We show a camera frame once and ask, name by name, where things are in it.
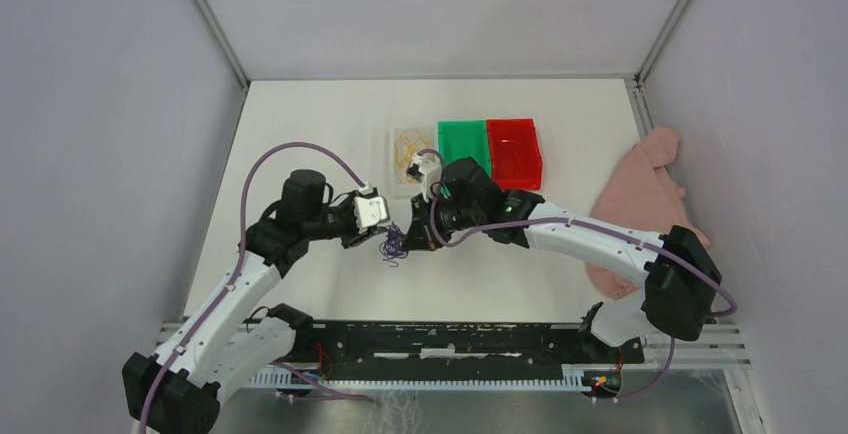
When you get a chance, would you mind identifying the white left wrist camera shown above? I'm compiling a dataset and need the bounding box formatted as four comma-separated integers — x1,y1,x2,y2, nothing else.
353,185,391,233

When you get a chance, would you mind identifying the red plastic bin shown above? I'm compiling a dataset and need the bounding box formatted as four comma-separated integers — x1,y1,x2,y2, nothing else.
485,118,544,191

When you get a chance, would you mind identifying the pink cloth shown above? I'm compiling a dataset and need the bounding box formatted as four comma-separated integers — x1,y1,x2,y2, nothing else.
586,126,712,301

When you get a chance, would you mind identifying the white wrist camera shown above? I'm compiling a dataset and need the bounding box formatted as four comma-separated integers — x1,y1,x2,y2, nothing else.
353,185,391,233
405,149,443,201

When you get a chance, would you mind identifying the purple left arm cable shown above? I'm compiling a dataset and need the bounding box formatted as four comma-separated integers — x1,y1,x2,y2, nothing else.
135,142,372,434

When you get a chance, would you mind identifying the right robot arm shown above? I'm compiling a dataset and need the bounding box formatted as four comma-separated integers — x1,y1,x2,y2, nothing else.
403,153,721,362

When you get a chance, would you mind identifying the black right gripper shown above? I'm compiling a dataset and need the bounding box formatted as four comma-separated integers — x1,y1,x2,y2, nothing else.
402,188,483,251

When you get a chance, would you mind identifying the green plastic bin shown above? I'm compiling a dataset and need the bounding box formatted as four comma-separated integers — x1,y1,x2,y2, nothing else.
437,120,491,174

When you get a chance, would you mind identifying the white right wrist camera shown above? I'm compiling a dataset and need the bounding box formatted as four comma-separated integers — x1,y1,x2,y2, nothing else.
405,149,443,201

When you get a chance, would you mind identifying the white slotted cable duct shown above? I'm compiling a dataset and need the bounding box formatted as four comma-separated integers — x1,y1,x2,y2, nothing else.
244,367,590,393

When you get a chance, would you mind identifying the coloured cable bundle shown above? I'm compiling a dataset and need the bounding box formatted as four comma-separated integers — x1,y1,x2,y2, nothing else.
377,222,410,267

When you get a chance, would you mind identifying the clear plastic bin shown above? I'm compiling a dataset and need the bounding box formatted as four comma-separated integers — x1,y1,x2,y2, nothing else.
387,123,438,198

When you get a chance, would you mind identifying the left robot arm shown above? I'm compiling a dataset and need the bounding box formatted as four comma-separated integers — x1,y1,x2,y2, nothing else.
122,169,390,433

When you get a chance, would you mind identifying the yellow cable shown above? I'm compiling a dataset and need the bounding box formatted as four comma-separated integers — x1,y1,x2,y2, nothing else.
393,128,435,184

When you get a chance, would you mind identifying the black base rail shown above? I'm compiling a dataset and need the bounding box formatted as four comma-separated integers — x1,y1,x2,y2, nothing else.
282,320,645,382

